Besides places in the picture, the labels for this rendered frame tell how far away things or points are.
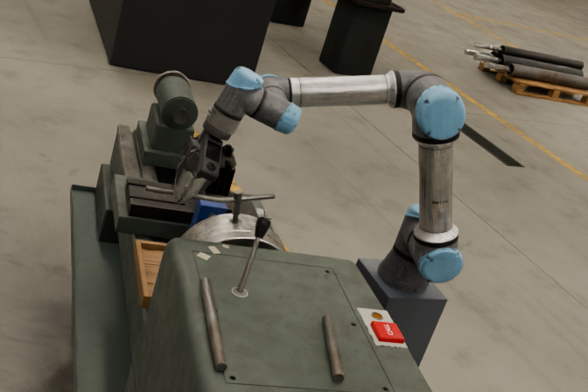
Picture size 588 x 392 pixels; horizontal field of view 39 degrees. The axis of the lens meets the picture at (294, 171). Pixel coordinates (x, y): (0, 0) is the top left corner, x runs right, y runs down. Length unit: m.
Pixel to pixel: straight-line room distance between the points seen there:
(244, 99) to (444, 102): 0.47
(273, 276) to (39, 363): 1.77
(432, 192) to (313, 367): 0.65
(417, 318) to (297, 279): 0.59
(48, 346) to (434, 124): 2.10
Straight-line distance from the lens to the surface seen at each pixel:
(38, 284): 3.96
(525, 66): 10.39
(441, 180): 2.11
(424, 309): 2.42
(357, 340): 1.80
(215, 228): 2.12
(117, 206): 2.74
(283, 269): 1.95
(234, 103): 1.94
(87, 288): 3.01
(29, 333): 3.66
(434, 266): 2.20
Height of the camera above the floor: 2.20
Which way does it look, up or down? 22 degrees down
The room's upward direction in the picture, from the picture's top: 18 degrees clockwise
